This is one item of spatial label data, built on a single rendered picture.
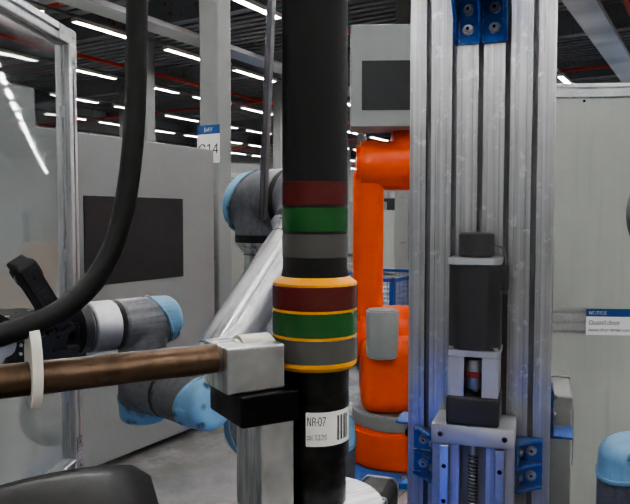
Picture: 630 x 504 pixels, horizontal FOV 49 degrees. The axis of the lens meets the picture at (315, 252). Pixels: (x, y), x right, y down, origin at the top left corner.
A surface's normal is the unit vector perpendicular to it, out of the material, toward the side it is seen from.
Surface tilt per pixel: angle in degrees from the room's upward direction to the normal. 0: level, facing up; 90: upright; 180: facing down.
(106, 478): 33
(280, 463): 90
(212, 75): 90
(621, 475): 87
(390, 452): 90
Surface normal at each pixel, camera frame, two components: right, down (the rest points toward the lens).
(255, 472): -0.87, 0.03
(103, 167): 0.86, 0.03
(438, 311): -0.32, 0.05
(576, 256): -0.08, 0.05
